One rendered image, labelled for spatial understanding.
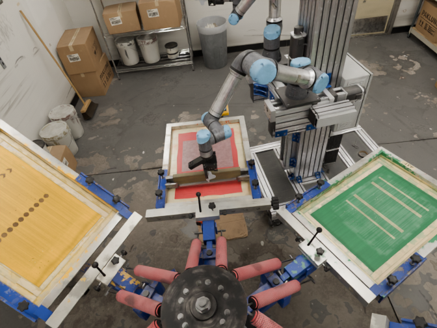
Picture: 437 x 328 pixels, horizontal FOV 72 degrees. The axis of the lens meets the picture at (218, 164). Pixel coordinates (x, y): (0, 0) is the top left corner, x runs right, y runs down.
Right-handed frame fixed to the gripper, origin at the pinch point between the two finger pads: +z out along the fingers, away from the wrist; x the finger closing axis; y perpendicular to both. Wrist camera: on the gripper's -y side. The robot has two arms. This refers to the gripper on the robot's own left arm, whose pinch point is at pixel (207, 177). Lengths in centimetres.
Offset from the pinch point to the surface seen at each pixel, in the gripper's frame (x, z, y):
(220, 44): 317, 63, 22
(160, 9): 320, 5, -56
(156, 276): -68, -19, -21
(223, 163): 15.7, 5.7, 10.4
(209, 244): -45.8, -1.7, -0.3
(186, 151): 31.4, 5.6, -14.0
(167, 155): 25.2, 2.1, -26.6
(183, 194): -6.9, 5.6, -15.7
